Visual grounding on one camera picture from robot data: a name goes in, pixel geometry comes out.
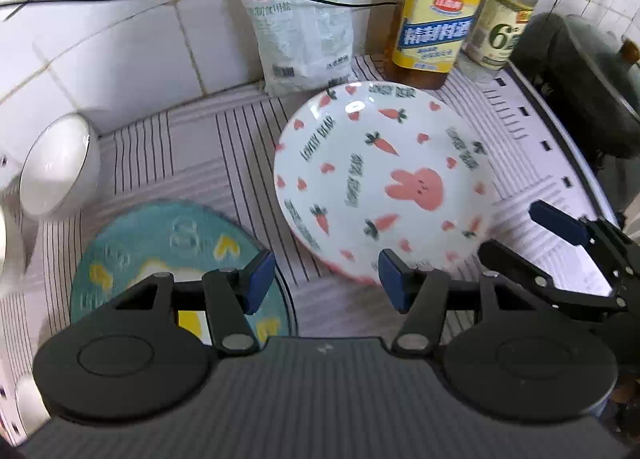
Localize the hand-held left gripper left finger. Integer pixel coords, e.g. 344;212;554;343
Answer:
107;250;277;356

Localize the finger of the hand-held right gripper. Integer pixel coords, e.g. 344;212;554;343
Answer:
477;239;628;312
529;200;640;285

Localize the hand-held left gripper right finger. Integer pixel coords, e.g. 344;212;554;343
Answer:
377;249;531;356

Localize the teal patterned plate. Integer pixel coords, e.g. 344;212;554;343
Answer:
70;201;298;340

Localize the white bowl rabbit carrot print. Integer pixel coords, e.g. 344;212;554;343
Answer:
273;81;501;287

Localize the grey bowl black rim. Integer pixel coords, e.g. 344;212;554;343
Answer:
19;114;101;217
0;204;26;292

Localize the striped white tablecloth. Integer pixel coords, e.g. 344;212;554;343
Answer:
0;54;626;440

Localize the black wok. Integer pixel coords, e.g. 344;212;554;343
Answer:
510;13;640;160

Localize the glass wok lid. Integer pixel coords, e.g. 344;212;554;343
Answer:
562;14;640;110

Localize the clear glass vinegar bottle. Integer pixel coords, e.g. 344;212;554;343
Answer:
457;0;546;84

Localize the yellow label cooking wine bottle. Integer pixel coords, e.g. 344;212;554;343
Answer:
382;0;488;90

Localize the white plastic salt bag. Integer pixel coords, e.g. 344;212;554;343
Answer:
237;0;356;94

